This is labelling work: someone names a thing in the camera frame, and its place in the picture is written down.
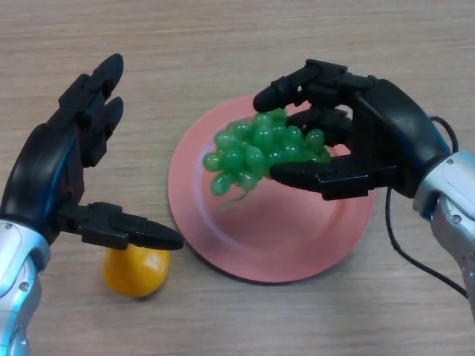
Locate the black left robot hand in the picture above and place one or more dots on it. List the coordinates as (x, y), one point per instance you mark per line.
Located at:
(41, 170)

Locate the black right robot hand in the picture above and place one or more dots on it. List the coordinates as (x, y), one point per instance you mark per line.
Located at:
(378, 122)

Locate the green grapes bunch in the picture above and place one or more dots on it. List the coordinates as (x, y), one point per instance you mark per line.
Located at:
(259, 152)

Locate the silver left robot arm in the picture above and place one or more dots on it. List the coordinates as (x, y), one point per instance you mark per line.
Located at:
(16, 289)

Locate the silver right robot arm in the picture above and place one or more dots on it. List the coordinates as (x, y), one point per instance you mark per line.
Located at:
(451, 200)

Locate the pink round plate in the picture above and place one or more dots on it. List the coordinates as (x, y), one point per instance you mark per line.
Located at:
(271, 222)

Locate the yellow orange pear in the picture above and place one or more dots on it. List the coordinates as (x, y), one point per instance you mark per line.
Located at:
(135, 274)

